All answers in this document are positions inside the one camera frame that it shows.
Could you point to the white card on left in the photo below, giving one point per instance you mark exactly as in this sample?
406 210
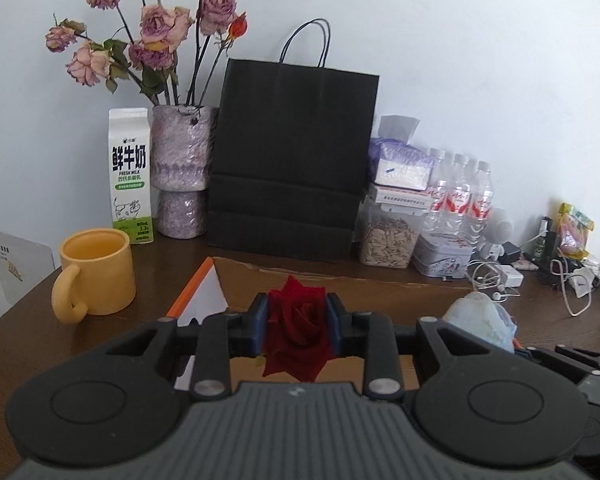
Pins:
23 264

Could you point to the right water bottle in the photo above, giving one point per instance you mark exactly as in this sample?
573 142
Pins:
482 192

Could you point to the purple textured vase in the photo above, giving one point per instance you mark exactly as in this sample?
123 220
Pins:
181 146

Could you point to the left water bottle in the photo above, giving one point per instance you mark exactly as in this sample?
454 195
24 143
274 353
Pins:
437 188

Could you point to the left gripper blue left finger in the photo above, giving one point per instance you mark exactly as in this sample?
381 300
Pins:
257 320

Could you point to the black power adapter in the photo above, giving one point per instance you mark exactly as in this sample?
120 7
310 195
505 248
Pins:
510 254

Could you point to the black paper shopping bag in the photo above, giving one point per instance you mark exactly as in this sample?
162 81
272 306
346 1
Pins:
289 159

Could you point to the black phone stand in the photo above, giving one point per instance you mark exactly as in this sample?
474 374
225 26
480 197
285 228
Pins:
546 255

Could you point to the dried pink rose bouquet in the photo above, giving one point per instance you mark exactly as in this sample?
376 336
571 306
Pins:
162 52

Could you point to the water bottle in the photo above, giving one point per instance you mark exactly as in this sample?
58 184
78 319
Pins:
437 188
482 192
457 196

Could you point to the white flat box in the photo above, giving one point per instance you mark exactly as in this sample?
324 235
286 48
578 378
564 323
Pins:
399 196

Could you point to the white charger adapter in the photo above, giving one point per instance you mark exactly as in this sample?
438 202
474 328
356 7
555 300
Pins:
510 277

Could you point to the white green milk carton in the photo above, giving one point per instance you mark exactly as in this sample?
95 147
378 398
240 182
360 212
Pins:
129 173

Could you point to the yellow ceramic mug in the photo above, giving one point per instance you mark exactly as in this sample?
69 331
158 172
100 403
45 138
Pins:
97 275

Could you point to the red artificial rose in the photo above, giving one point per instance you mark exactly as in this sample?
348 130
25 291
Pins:
297 333

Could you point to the purple tissue pack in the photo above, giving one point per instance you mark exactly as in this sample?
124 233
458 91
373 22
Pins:
393 161

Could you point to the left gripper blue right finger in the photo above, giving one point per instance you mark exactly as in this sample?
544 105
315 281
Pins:
335 316

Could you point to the middle water bottle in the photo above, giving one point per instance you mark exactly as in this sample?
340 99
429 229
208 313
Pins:
457 196

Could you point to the red orange cardboard box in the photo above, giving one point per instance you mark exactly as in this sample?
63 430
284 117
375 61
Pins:
220 284

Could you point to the clear seed container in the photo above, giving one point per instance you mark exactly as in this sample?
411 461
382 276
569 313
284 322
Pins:
389 234

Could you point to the yellow snack bag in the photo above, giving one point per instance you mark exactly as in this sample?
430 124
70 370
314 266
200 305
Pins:
573 229

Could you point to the white metal tin box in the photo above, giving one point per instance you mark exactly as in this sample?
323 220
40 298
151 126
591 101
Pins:
438 255

